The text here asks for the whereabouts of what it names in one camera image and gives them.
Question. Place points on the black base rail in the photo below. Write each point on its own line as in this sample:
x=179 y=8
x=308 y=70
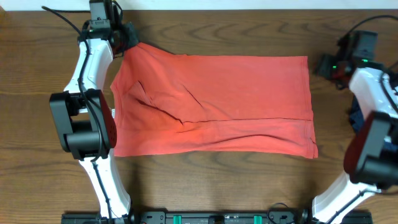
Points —
x=283 y=217

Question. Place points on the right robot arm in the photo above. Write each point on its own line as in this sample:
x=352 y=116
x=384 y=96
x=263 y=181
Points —
x=369 y=168

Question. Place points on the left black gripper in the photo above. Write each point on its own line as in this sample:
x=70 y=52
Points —
x=130 y=30

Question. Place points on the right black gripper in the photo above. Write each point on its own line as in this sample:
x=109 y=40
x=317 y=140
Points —
x=321 y=65

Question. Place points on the navy blue t-shirt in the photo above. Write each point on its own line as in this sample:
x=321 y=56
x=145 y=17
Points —
x=356 y=118

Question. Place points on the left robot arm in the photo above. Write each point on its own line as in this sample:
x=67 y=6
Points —
x=85 y=123

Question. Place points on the red t-shirt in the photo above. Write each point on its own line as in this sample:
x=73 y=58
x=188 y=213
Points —
x=168 y=104

